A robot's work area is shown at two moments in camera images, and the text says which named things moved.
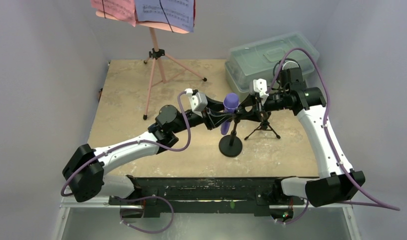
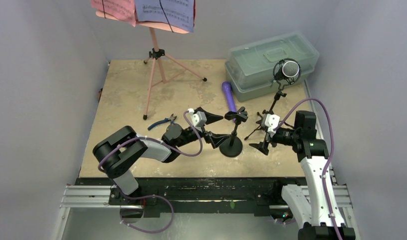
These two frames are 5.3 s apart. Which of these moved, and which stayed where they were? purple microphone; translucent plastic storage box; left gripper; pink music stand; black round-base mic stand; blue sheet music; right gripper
Moved: left gripper; purple microphone; right gripper
Stayed: blue sheet music; black round-base mic stand; translucent plastic storage box; pink music stand
